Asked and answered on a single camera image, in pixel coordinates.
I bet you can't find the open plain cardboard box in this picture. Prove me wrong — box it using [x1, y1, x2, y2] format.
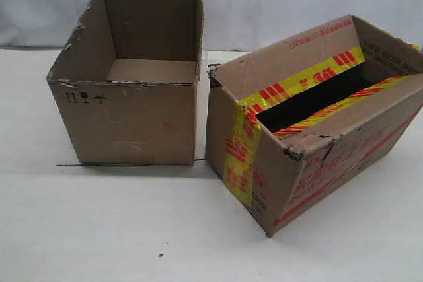
[46, 0, 204, 165]

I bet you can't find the cardboard box with yellow tape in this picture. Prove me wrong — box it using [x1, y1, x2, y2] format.
[206, 15, 422, 236]

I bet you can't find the thin black cable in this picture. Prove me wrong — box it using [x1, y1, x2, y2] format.
[56, 159, 206, 168]

